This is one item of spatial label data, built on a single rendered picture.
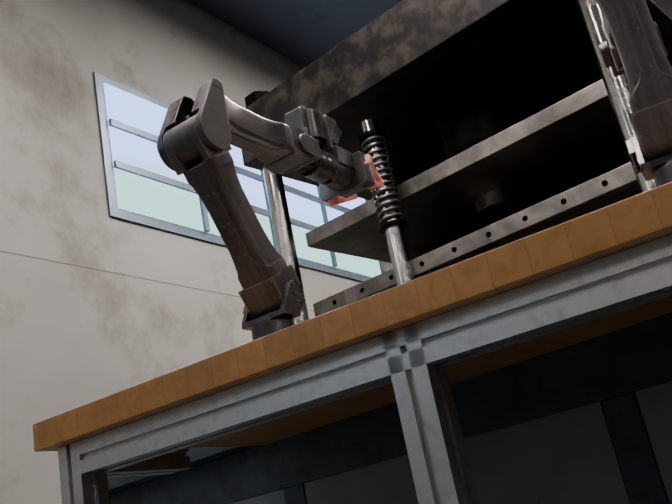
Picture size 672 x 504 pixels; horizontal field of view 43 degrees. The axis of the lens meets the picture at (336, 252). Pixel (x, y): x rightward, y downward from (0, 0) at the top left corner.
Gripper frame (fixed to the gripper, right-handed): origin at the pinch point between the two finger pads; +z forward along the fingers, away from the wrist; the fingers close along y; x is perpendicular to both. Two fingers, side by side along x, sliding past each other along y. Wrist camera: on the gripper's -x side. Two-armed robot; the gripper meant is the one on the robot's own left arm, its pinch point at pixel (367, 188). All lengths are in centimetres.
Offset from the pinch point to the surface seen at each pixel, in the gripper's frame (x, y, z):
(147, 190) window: -124, 201, 145
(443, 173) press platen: -33, 16, 76
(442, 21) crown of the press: -69, -2, 60
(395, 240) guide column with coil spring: -17, 33, 71
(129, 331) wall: -49, 203, 126
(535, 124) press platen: -34, -15, 73
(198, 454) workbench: 43, 43, -10
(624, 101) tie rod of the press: -23, -41, 60
